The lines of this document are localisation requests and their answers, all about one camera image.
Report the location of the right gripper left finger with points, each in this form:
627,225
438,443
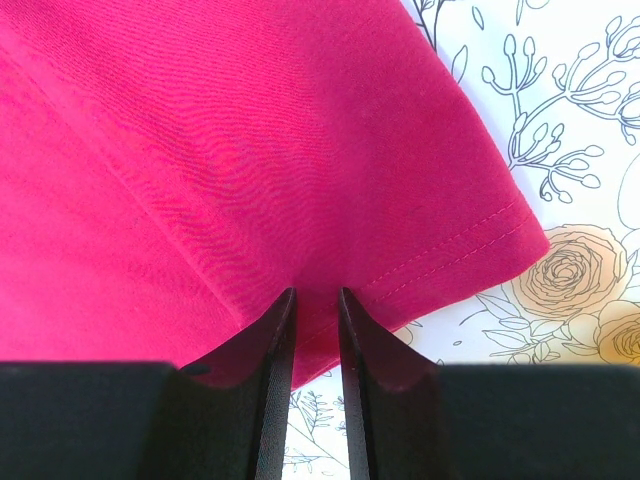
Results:
223,416

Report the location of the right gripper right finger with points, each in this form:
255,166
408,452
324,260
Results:
410,418

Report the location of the magenta t shirt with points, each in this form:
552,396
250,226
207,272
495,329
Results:
168,168

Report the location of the floral table mat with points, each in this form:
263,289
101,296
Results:
550,150

